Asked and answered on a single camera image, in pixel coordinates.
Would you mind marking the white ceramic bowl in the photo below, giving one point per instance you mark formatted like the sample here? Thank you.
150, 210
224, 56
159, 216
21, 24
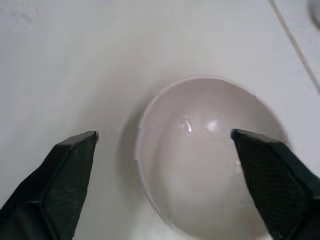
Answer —
200, 162

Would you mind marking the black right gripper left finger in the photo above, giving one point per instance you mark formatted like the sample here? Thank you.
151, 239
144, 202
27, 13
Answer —
57, 185

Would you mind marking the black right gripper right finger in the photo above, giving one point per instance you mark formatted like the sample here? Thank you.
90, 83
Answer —
277, 185

